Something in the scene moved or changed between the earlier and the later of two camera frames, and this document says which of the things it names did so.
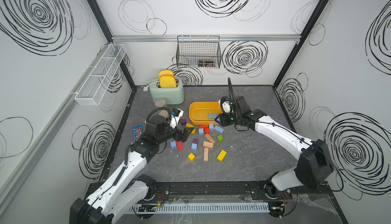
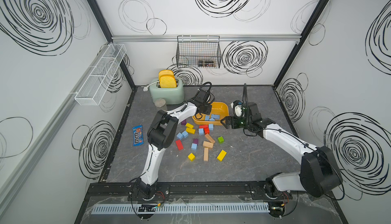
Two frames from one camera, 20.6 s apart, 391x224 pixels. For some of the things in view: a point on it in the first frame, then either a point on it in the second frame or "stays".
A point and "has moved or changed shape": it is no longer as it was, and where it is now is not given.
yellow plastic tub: [199, 112] stays
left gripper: [184, 134] -> [208, 106]
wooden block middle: [207, 144] stays
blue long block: [218, 129] has moved or changed shape
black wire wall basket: [198, 52] stays
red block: [179, 145] stays
